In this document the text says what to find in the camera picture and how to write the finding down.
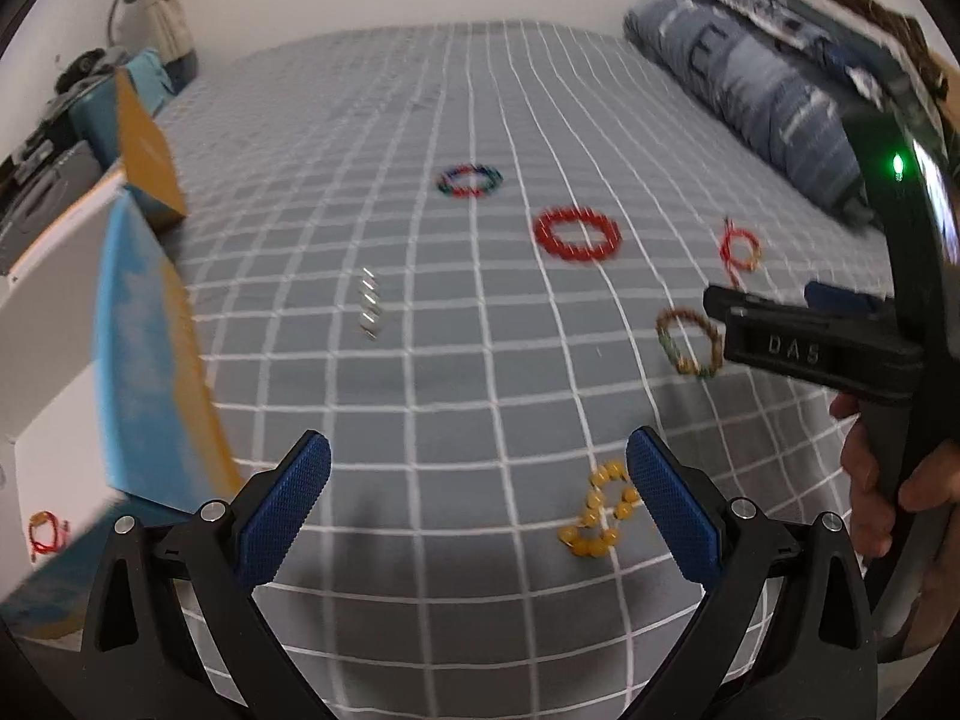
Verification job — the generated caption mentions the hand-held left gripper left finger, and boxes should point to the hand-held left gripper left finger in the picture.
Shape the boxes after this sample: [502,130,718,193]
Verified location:
[79,430,338,720]

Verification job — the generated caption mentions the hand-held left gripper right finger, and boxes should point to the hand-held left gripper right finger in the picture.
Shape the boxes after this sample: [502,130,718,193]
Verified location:
[625,426,878,720]

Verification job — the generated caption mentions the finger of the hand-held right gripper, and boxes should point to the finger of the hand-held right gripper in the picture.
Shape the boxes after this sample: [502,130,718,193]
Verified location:
[703,285,927,395]
[804,281,892,322]

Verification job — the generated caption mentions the yellow bead bracelet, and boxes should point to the yellow bead bracelet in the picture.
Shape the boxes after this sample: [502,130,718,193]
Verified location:
[556,461,642,560]

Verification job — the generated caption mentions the red string bracelet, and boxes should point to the red string bracelet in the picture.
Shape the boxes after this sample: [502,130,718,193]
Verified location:
[716,216,762,290]
[26,511,72,557]

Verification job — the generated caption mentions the brown green bead bracelet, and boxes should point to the brown green bead bracelet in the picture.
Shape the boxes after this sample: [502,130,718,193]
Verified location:
[655,306,725,380]

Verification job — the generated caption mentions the silvery clear bracelet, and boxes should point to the silvery clear bracelet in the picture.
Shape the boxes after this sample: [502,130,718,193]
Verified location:
[356,265,392,344]

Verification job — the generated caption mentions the red bead bracelet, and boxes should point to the red bead bracelet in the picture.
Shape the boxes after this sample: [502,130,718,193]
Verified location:
[532,206,623,265]

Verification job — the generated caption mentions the white cardboard box blue edges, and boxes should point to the white cardboard box blue edges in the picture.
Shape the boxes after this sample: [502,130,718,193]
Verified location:
[0,67,245,642]

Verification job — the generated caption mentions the multicolour bead bracelet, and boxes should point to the multicolour bead bracelet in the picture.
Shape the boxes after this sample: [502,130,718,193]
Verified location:
[437,163,503,201]

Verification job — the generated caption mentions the person's right hand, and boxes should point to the person's right hand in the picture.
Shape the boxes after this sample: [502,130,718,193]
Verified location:
[831,392,960,620]

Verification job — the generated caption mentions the grey suitcase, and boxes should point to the grey suitcase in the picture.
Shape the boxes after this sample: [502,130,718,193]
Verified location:
[0,144,104,276]

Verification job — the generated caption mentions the teal suitcase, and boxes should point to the teal suitcase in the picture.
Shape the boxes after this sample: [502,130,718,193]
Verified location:
[69,82,127,170]

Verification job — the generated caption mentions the teal cloth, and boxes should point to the teal cloth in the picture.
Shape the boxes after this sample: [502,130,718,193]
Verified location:
[124,49,179,119]

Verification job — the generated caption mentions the beige curtain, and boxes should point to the beige curtain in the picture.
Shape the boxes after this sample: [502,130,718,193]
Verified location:
[142,0,200,83]

